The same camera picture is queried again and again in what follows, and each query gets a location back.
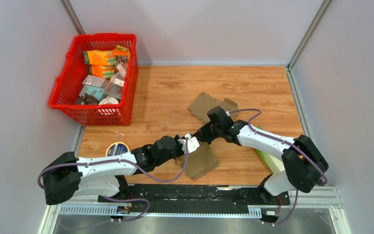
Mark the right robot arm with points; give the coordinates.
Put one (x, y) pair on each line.
(304, 165)

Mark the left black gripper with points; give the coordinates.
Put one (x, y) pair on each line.
(181, 152)

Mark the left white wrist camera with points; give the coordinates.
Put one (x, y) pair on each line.
(189, 143)

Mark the orange green box upper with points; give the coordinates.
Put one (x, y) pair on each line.
(99, 57)

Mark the grey packet in basket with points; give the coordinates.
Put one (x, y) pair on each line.
(95, 81)

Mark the cardboard box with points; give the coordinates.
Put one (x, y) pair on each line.
(205, 102)
(201, 162)

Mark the green napa cabbage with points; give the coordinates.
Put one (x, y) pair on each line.
(272, 163)

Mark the orange green box lower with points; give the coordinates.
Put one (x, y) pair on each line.
(102, 71)

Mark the orange green box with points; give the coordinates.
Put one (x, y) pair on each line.
(99, 57)
(102, 71)

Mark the colourful snack packet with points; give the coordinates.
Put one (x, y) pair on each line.
(122, 54)

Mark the clear packet in basket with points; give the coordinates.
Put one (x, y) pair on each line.
(115, 86)

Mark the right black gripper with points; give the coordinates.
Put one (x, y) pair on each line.
(202, 135)

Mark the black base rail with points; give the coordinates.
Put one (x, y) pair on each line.
(178, 200)

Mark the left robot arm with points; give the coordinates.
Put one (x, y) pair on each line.
(69, 176)

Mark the white tape roll in basket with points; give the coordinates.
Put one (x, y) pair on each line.
(109, 100)

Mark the teal box in basket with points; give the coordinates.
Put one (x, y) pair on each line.
(96, 92)

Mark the red plastic shopping basket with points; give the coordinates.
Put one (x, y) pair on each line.
(69, 83)

